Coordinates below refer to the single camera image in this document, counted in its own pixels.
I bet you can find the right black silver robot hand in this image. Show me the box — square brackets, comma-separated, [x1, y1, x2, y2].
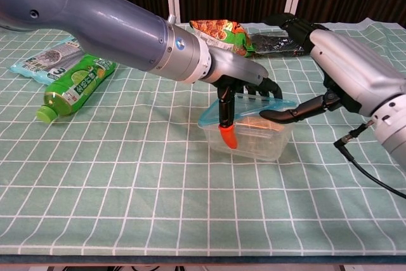
[259, 13, 406, 124]

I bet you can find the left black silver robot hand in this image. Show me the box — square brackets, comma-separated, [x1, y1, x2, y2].
[201, 45, 284, 150]

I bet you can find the orange green snack bag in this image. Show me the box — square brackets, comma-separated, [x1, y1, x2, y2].
[188, 18, 256, 59]

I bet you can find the black socks package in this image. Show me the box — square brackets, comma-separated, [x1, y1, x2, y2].
[249, 31, 313, 58]

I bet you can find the green checked tablecloth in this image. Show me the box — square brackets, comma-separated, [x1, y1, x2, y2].
[0, 18, 406, 258]

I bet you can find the green drink bottle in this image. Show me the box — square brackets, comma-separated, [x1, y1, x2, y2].
[36, 55, 117, 124]

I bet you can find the light blue dishcloth package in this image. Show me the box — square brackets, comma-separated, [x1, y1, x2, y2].
[9, 36, 85, 86]

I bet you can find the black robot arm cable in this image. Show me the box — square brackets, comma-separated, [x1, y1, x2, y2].
[333, 122, 406, 199]

